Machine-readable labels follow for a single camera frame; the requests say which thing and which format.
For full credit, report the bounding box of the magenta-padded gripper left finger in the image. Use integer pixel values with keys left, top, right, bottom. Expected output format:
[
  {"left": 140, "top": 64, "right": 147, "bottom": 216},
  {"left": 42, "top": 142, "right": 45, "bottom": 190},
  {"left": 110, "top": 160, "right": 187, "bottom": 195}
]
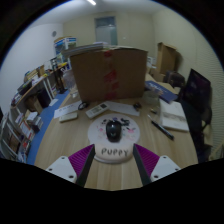
[{"left": 45, "top": 143, "right": 97, "bottom": 188}]

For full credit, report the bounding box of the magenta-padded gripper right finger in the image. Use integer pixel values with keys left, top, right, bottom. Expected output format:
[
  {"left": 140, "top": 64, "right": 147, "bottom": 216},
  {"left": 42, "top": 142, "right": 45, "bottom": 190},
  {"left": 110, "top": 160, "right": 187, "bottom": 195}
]
[{"left": 132, "top": 143, "right": 183, "bottom": 187}]

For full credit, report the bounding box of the black computer mouse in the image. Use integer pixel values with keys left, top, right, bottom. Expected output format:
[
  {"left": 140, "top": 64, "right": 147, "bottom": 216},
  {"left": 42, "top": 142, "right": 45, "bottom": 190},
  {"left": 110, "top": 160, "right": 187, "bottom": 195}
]
[{"left": 105, "top": 119, "right": 123, "bottom": 143}]

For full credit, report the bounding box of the white cartoon print mouse pad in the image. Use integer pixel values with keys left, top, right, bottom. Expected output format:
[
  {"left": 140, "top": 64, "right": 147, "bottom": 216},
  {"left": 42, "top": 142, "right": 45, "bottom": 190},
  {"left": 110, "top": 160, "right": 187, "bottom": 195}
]
[{"left": 87, "top": 113, "right": 142, "bottom": 164}]

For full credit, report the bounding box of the black marker pen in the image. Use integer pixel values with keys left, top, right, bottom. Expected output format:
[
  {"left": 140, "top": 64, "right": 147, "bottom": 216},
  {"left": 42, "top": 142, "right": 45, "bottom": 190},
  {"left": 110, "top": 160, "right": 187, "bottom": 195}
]
[{"left": 147, "top": 114, "right": 175, "bottom": 141}]

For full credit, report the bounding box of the white book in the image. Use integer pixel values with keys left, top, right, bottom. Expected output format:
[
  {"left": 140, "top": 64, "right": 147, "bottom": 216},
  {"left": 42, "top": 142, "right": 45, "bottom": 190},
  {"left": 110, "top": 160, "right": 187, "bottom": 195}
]
[{"left": 159, "top": 98, "right": 190, "bottom": 133}]

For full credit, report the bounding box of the shelf unit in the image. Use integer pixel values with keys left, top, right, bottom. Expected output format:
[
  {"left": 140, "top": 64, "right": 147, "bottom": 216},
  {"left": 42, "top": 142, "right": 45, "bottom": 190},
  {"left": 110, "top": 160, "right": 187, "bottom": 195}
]
[{"left": 0, "top": 64, "right": 56, "bottom": 164}]

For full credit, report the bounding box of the white remote control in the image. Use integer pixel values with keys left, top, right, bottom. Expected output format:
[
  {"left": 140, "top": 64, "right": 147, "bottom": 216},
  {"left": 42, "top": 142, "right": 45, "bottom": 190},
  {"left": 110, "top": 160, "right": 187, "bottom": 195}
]
[{"left": 85, "top": 102, "right": 110, "bottom": 120}]

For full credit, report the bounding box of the clear plastic container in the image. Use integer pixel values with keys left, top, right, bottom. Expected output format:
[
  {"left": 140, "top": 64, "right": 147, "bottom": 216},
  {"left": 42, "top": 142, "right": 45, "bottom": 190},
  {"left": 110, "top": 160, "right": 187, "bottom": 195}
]
[{"left": 143, "top": 89, "right": 161, "bottom": 107}]

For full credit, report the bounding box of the blue book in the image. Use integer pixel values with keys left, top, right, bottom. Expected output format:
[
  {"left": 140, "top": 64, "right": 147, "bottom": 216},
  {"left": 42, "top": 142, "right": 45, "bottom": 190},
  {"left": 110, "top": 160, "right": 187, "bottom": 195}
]
[{"left": 144, "top": 79, "right": 179, "bottom": 104}]

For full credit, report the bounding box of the black office chair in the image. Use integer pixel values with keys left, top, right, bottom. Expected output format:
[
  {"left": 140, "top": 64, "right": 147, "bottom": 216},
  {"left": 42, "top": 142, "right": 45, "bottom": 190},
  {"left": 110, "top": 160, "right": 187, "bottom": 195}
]
[{"left": 179, "top": 68, "right": 214, "bottom": 161}]

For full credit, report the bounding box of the large brown cardboard box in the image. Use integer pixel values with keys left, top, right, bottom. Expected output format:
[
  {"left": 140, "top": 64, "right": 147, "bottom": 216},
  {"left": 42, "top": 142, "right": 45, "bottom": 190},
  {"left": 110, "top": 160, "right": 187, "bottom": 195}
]
[{"left": 69, "top": 46, "right": 149, "bottom": 104}]

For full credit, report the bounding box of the tall open cardboard box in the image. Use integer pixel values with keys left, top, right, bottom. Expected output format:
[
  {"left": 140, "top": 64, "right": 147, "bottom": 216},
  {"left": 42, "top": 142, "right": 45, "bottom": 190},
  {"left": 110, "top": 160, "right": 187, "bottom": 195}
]
[{"left": 155, "top": 41, "right": 179, "bottom": 83}]

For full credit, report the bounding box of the blue white carton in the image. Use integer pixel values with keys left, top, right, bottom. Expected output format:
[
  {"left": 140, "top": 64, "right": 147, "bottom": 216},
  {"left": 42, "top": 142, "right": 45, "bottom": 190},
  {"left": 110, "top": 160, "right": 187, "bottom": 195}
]
[{"left": 53, "top": 36, "right": 77, "bottom": 56}]

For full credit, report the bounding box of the grey door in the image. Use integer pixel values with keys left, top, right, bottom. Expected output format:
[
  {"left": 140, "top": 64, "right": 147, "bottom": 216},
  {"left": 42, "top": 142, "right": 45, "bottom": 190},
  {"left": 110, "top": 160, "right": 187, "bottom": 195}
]
[{"left": 94, "top": 16, "right": 119, "bottom": 46}]

